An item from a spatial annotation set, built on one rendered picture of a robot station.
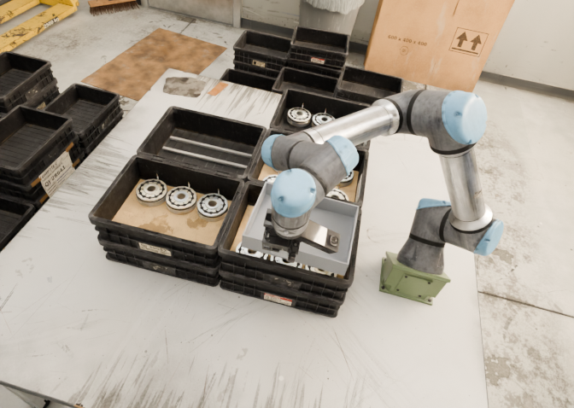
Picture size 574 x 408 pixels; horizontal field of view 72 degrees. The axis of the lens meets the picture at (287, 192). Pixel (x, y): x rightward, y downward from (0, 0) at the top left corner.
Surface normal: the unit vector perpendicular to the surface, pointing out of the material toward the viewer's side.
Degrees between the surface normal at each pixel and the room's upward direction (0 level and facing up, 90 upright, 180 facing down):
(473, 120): 56
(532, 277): 0
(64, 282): 0
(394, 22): 78
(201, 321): 0
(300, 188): 16
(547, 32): 90
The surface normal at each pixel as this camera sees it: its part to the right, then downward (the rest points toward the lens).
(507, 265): 0.11, -0.67
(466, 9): -0.22, 0.58
